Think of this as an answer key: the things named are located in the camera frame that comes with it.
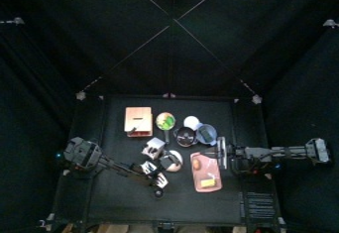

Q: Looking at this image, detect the white round bowl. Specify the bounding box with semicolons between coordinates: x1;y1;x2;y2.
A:
163;149;186;174

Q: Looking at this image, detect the pink rectangular tray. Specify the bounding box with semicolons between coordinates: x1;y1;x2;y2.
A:
188;151;224;193

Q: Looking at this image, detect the dark green toy block strip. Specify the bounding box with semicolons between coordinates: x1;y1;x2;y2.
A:
200;127;215;143

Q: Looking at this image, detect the yellow toy food block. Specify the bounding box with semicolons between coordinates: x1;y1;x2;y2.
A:
200;177;219;189

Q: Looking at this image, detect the green toy cylinder vegetable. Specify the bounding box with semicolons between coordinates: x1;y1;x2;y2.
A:
163;115;176;129

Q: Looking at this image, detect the blue-grey toy bowl with handles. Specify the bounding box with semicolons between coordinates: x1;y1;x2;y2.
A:
195;123;219;147

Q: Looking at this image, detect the thin white frame cord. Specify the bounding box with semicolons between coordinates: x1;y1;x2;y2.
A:
122;0;258;96
80;0;235;95

